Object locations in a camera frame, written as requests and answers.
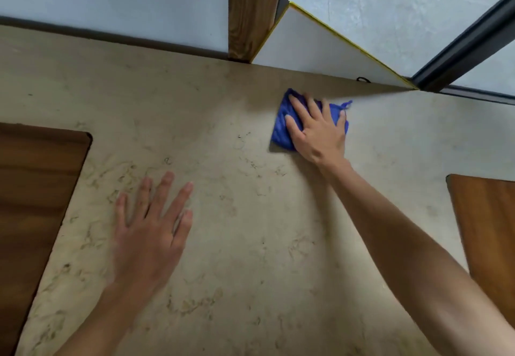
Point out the person's left hand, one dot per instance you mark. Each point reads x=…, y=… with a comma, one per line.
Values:
x=145, y=247

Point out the person's right hand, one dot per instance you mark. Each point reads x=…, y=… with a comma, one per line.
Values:
x=322, y=140

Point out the person's right little finger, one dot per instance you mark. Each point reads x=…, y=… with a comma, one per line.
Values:
x=342, y=122

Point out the person's left little finger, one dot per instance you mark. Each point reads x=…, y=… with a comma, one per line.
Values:
x=122, y=213

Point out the person's right middle finger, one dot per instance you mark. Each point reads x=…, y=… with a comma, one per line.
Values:
x=314, y=107

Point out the person's left middle finger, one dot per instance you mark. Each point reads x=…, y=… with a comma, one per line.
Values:
x=163, y=194

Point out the person's right thumb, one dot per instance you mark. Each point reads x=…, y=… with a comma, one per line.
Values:
x=293, y=125

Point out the person's left thumb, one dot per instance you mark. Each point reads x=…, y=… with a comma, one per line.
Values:
x=184, y=229

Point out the blue cleaning cloth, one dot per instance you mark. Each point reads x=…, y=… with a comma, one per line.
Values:
x=281, y=132

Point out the person's left forearm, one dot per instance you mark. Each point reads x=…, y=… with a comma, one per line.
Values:
x=104, y=323

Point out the person's right forearm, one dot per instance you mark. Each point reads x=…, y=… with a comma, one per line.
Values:
x=410, y=255

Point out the small black hook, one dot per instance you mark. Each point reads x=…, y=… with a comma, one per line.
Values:
x=363, y=79

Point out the white board with yellow edge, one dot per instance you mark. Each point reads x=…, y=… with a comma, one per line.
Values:
x=314, y=48

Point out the dark brown wooden panel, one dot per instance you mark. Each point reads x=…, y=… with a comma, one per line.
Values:
x=32, y=215

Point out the dark baseboard strip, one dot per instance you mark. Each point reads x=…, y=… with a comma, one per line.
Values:
x=100, y=37

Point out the light brown wooden panel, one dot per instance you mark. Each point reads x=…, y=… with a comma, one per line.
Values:
x=489, y=223

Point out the brown wooden post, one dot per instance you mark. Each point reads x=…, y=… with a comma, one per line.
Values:
x=251, y=9

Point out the dark metal window frame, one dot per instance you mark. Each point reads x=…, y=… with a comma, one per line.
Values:
x=462, y=46

